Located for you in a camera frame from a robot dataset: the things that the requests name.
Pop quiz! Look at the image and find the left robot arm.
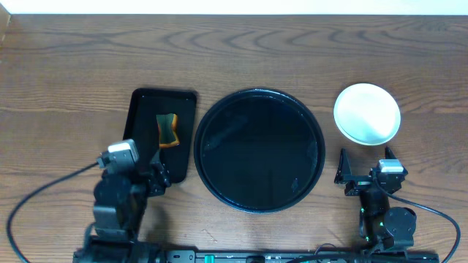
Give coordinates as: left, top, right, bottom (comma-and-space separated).
73, 149, 171, 263

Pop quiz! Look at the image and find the yellow plate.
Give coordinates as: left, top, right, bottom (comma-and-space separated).
336, 123, 400, 146

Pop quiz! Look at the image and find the light blue plate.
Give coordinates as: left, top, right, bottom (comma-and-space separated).
333, 83, 401, 126

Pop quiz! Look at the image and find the orange green sponge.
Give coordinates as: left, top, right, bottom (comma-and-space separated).
156, 113, 180, 148

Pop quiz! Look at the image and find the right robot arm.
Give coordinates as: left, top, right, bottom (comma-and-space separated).
334, 147, 417, 255

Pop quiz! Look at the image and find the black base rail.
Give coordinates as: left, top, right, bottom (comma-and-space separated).
72, 250, 439, 263

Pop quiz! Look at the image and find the round black tray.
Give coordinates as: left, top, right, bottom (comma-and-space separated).
194, 88, 325, 213

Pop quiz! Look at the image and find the black rectangular tray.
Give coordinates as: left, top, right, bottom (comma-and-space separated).
124, 88, 197, 183

